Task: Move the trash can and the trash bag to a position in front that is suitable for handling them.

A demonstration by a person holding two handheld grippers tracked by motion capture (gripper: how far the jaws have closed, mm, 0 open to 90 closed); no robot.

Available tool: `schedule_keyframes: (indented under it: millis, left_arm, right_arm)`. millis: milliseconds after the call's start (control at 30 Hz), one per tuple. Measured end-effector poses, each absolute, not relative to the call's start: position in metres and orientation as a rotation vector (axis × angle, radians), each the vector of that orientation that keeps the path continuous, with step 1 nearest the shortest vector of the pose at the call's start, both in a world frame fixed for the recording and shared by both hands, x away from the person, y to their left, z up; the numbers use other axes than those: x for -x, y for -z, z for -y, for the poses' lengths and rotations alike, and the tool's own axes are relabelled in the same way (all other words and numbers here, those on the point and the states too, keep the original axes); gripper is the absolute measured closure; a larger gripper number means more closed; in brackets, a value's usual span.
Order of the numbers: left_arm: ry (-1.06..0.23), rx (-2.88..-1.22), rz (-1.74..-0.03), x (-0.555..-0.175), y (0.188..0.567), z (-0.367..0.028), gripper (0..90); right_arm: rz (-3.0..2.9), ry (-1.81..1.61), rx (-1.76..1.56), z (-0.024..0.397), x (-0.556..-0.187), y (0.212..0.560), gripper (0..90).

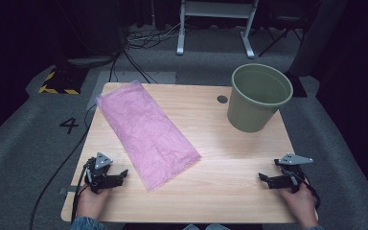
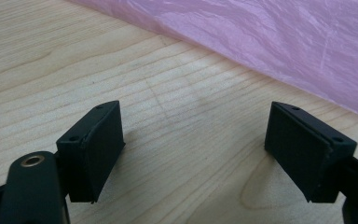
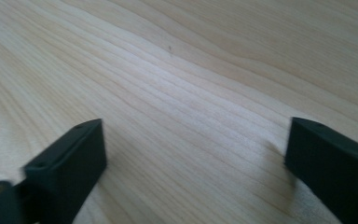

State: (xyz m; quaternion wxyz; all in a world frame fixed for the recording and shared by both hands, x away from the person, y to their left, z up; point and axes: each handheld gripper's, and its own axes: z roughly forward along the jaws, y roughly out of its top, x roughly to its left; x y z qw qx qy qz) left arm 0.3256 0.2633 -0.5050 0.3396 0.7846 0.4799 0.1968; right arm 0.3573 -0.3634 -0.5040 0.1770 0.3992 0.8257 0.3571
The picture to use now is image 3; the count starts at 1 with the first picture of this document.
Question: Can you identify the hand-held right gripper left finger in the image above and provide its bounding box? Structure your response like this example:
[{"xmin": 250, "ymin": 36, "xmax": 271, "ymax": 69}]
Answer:
[{"xmin": 22, "ymin": 118, "xmax": 108, "ymax": 224}]

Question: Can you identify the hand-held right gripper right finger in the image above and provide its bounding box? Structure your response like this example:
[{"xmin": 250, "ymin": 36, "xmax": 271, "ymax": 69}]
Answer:
[{"xmin": 283, "ymin": 117, "xmax": 358, "ymax": 224}]

